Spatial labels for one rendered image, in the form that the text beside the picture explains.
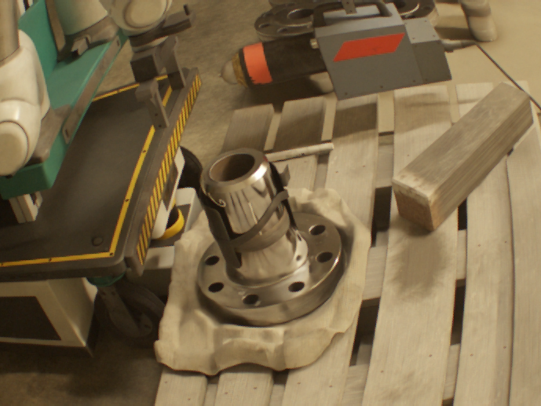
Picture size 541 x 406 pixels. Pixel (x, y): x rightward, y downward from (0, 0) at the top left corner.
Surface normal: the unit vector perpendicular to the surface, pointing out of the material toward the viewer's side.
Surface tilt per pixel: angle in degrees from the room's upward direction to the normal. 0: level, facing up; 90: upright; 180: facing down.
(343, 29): 0
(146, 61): 90
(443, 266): 0
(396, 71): 90
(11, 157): 96
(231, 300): 0
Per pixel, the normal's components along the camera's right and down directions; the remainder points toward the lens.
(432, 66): 0.04, 0.57
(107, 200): -0.27, -0.79
